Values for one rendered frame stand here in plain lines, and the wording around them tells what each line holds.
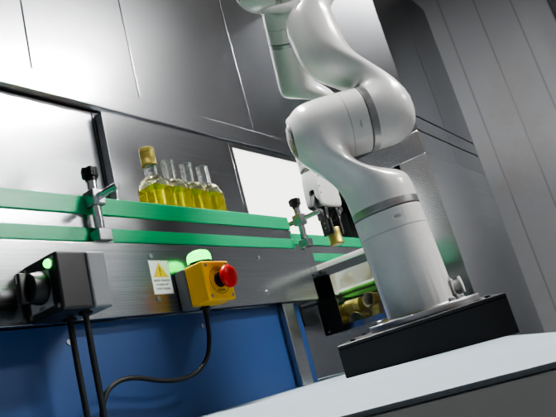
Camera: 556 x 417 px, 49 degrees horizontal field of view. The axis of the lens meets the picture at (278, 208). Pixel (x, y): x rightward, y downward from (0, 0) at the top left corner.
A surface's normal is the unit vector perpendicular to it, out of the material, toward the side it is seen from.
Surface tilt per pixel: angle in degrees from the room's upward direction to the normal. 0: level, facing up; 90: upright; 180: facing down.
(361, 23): 90
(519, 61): 90
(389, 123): 130
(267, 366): 90
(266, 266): 90
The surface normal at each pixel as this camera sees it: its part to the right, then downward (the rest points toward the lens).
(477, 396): -0.23, -0.21
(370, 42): -0.59, -0.07
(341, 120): 0.07, -0.14
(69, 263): 0.77, -0.36
